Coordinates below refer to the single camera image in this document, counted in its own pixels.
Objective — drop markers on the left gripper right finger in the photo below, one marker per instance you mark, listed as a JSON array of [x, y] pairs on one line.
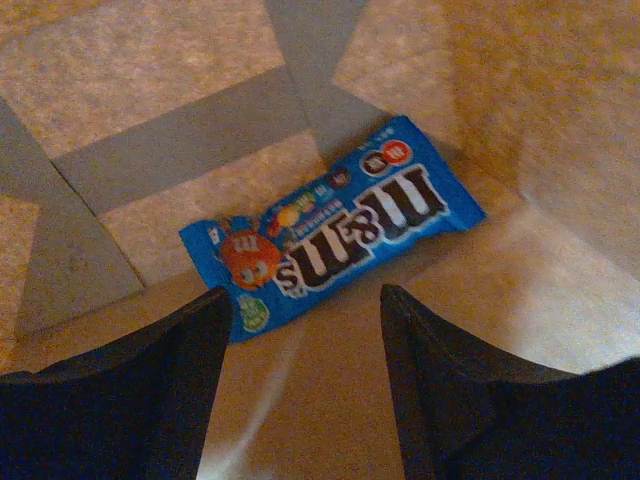
[[465, 409]]

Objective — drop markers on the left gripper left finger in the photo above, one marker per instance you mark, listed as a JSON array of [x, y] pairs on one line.
[[136, 408]]

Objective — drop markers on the blue candy packet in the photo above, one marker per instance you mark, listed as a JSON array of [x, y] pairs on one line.
[[370, 206]]

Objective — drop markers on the brown paper bag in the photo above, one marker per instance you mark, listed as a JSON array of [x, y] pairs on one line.
[[124, 121]]

